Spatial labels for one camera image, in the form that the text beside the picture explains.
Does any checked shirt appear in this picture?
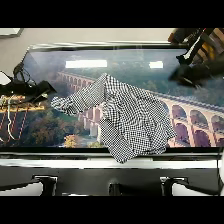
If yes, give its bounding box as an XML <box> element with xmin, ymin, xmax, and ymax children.
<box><xmin>50</xmin><ymin>72</ymin><xmax>178</xmax><ymax>164</ymax></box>

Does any heap of clothes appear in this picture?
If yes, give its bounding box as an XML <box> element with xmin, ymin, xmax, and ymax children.
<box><xmin>167</xmin><ymin>28</ymin><xmax>224</xmax><ymax>66</ymax></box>

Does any silver frame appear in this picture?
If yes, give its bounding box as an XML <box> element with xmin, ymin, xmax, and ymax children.
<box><xmin>0</xmin><ymin>151</ymin><xmax>224</xmax><ymax>197</ymax></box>

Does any black cable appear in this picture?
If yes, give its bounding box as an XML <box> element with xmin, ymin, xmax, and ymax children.
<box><xmin>12</xmin><ymin>61</ymin><xmax>37</xmax><ymax>86</ymax></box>

